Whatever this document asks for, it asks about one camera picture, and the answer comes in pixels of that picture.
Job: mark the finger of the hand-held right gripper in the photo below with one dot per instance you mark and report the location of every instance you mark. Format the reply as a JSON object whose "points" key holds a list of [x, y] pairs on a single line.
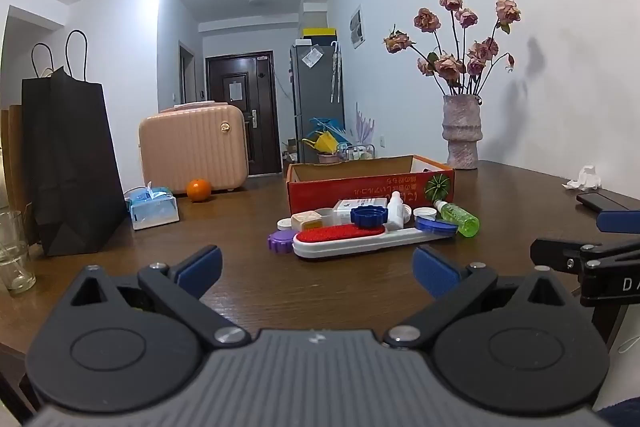
{"points": [[555, 253], [617, 221]]}

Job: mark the small white carton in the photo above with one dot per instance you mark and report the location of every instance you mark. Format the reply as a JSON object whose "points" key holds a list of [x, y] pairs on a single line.
{"points": [[345, 208]]}

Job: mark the black paper bag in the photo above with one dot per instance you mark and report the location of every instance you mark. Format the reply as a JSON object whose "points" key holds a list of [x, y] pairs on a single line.
{"points": [[70, 157]]}

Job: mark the brown paper bag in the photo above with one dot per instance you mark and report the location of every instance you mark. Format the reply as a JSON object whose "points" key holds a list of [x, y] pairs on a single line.
{"points": [[12, 157]]}

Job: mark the yellow box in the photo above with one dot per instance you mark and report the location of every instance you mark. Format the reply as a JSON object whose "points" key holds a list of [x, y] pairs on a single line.
{"points": [[319, 32]]}

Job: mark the white lint brush red pad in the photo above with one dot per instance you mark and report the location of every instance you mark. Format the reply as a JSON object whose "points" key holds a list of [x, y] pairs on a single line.
{"points": [[350, 247]]}

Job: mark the crumpled white tissue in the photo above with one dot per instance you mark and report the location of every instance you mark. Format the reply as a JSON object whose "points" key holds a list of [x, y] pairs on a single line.
{"points": [[582, 179]]}

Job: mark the dark blue gear-shaped lid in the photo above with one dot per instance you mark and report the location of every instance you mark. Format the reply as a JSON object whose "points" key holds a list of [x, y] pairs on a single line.
{"points": [[369, 215]]}

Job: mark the small white round lid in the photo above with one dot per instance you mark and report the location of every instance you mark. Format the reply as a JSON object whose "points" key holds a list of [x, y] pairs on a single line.
{"points": [[285, 223]]}

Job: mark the yellow and blue toy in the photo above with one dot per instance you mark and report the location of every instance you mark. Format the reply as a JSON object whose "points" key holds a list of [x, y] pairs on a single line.
{"points": [[325, 139]]}

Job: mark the green liquid bottle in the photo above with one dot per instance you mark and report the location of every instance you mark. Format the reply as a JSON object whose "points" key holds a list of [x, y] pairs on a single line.
{"points": [[462, 221]]}

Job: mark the pink ceramic vase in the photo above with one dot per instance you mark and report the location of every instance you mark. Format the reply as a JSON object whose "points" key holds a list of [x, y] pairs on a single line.
{"points": [[462, 132]]}

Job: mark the grey side door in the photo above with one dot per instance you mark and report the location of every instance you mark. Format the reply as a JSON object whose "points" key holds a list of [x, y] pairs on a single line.
{"points": [[186, 74]]}

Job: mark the grey refrigerator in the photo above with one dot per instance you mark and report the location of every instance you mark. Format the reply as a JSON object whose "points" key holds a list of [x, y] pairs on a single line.
{"points": [[315, 97]]}

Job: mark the dried pink roses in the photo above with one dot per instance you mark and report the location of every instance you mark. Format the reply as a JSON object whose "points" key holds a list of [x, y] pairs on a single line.
{"points": [[450, 64]]}

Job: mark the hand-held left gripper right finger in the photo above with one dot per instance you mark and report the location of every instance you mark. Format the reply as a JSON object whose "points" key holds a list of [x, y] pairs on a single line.
{"points": [[435, 269]]}

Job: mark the dark brown entrance door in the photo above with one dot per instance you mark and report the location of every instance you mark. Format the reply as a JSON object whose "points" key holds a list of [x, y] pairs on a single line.
{"points": [[240, 117]]}

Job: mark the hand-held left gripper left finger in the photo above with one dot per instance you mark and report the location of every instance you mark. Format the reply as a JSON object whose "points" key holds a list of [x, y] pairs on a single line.
{"points": [[200, 264]]}

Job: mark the clear drinking glass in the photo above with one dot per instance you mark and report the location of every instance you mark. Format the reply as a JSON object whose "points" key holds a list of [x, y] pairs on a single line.
{"points": [[15, 257]]}

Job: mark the purple gear-shaped lid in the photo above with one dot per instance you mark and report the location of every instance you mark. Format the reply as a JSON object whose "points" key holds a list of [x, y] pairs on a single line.
{"points": [[281, 241]]}

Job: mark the blue round lid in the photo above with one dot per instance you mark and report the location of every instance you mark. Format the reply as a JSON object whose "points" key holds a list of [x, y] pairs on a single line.
{"points": [[435, 227]]}

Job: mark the purple feather decoration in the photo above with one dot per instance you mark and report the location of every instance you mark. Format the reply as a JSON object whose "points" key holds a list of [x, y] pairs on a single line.
{"points": [[363, 127]]}

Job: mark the orange fruit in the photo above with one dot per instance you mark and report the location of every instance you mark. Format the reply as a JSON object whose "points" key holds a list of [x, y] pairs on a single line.
{"points": [[198, 190]]}

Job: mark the red cardboard box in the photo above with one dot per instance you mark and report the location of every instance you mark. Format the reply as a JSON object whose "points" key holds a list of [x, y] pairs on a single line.
{"points": [[370, 187]]}

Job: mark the hanging umbrellas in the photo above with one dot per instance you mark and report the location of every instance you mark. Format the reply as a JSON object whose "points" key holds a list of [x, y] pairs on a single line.
{"points": [[336, 72]]}

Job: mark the blue tissue pack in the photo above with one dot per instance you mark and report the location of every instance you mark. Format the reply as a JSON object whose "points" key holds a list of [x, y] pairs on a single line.
{"points": [[152, 209]]}

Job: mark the beige charger cube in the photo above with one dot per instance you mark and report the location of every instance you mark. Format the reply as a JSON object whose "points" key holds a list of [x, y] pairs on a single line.
{"points": [[306, 221]]}

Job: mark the pink ribbed suitcase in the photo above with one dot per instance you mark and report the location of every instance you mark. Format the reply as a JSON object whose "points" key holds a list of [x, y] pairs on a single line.
{"points": [[192, 147]]}

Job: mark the black phone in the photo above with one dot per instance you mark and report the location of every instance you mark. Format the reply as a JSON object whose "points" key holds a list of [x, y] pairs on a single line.
{"points": [[602, 200]]}

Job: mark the white spray bottle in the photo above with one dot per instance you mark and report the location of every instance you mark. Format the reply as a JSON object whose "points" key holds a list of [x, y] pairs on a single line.
{"points": [[395, 212]]}

